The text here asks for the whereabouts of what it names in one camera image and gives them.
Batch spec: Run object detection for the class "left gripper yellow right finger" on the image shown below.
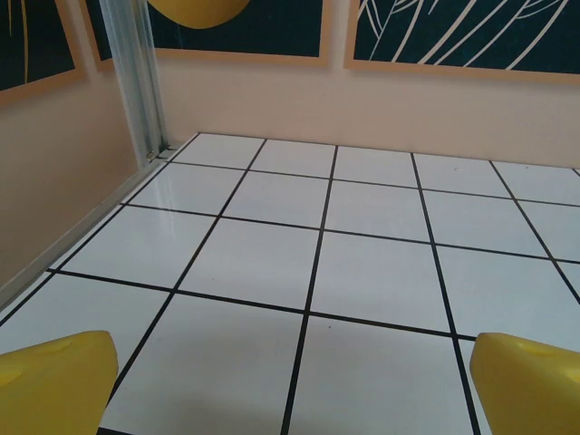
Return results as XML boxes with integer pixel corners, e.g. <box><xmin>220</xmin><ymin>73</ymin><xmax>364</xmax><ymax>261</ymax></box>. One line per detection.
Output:
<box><xmin>469</xmin><ymin>332</ymin><xmax>580</xmax><ymax>435</ymax></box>

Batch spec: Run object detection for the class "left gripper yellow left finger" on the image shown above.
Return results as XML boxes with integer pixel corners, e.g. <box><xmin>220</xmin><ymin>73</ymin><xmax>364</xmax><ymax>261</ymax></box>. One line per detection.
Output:
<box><xmin>0</xmin><ymin>330</ymin><xmax>120</xmax><ymax>435</ymax></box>

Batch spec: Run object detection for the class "aluminium corner post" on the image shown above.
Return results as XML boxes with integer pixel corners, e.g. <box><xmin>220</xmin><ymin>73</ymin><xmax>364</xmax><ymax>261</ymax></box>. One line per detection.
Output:
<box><xmin>100</xmin><ymin>0</ymin><xmax>181</xmax><ymax>160</ymax></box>

